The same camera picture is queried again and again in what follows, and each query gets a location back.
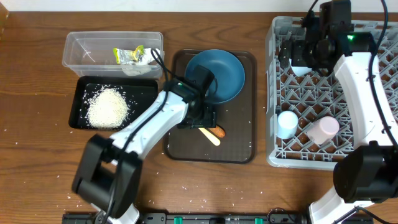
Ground black rectangular tray bin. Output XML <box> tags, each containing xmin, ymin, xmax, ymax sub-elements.
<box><xmin>68</xmin><ymin>76</ymin><xmax>158</xmax><ymax>130</ymax></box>

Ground yellow plastic spoon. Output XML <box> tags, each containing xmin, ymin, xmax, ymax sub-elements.
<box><xmin>199</xmin><ymin>128</ymin><xmax>221</xmax><ymax>146</ymax></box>

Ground dark blue plate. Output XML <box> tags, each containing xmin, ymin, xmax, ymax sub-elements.
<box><xmin>185</xmin><ymin>49</ymin><xmax>246</xmax><ymax>104</ymax></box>

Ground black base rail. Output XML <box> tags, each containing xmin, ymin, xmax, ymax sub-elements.
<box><xmin>61</xmin><ymin>206</ymin><xmax>374</xmax><ymax>224</ymax></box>

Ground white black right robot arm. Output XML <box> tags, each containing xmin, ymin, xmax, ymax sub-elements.
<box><xmin>278</xmin><ymin>1</ymin><xmax>397</xmax><ymax>223</ymax></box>

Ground light blue bowl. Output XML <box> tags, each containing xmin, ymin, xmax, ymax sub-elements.
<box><xmin>289</xmin><ymin>59</ymin><xmax>312</xmax><ymax>77</ymax></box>

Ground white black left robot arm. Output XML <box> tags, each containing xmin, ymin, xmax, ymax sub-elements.
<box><xmin>72</xmin><ymin>49</ymin><xmax>218</xmax><ymax>223</ymax></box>

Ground brown serving tray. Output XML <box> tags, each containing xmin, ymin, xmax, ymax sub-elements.
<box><xmin>164</xmin><ymin>51</ymin><xmax>257</xmax><ymax>164</ymax></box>

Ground white paper napkin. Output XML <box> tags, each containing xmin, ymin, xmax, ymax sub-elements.
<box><xmin>121</xmin><ymin>47</ymin><xmax>158</xmax><ymax>76</ymax></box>

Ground pink cup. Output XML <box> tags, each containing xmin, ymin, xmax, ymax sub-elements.
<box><xmin>307</xmin><ymin>116</ymin><xmax>340</xmax><ymax>145</ymax></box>

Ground white rice pile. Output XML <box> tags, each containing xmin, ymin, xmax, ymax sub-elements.
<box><xmin>79</xmin><ymin>84</ymin><xmax>136</xmax><ymax>129</ymax></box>

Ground clear plastic waste bin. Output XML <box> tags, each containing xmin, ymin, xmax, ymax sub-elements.
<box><xmin>62</xmin><ymin>31</ymin><xmax>164</xmax><ymax>79</ymax></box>

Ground light blue cup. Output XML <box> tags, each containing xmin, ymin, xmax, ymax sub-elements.
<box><xmin>277</xmin><ymin>111</ymin><xmax>299</xmax><ymax>139</ymax></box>

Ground grey dishwasher rack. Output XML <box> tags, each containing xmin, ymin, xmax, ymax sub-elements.
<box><xmin>266</xmin><ymin>16</ymin><xmax>397</xmax><ymax>170</ymax></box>

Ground silver green snack wrapper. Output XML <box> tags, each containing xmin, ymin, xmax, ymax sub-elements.
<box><xmin>113</xmin><ymin>45</ymin><xmax>145</xmax><ymax>65</ymax></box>

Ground orange carrot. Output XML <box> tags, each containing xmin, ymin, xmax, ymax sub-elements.
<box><xmin>208</xmin><ymin>125</ymin><xmax>226</xmax><ymax>138</ymax></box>

